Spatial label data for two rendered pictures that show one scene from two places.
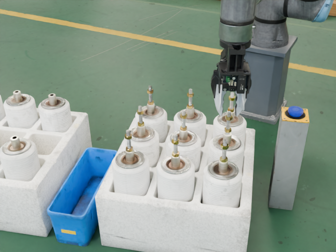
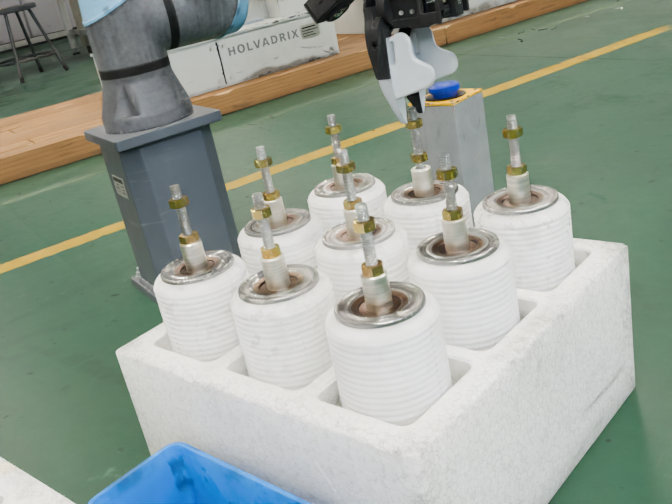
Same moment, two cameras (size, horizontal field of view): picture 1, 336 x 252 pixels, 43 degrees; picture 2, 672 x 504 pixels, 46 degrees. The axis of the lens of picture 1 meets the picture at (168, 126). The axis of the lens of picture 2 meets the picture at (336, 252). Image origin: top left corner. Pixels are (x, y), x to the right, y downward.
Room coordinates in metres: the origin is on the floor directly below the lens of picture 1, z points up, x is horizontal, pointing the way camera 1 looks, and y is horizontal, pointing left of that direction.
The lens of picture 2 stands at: (0.58, 0.59, 0.54)
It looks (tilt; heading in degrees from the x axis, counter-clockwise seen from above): 22 degrees down; 303
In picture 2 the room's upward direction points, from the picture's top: 12 degrees counter-clockwise
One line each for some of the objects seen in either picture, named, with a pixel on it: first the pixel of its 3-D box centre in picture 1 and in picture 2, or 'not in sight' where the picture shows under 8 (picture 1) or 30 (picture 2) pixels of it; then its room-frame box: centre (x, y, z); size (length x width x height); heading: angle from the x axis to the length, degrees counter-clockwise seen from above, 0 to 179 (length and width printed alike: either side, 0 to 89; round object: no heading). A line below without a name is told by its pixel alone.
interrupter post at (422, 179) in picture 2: (227, 138); (422, 181); (0.94, -0.16, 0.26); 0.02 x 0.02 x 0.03
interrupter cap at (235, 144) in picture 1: (226, 142); (424, 192); (0.94, -0.16, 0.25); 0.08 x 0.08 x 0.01
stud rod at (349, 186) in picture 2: (183, 122); (349, 186); (0.97, -0.04, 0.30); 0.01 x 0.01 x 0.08
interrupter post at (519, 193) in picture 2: (223, 165); (518, 188); (0.83, -0.13, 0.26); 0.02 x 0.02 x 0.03
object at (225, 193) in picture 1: (220, 197); (528, 280); (0.83, -0.13, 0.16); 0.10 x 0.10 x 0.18
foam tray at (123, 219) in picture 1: (183, 183); (385, 369); (0.97, -0.04, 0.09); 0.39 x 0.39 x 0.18; 78
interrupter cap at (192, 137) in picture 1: (183, 138); (358, 234); (0.97, -0.04, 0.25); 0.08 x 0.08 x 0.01
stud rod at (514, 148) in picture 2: (224, 153); (514, 152); (0.83, -0.13, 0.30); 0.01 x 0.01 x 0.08
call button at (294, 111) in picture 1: (295, 112); (444, 91); (0.98, -0.34, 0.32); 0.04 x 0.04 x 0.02
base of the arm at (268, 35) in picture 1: (269, 28); (141, 92); (1.54, -0.38, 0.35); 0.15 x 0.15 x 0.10
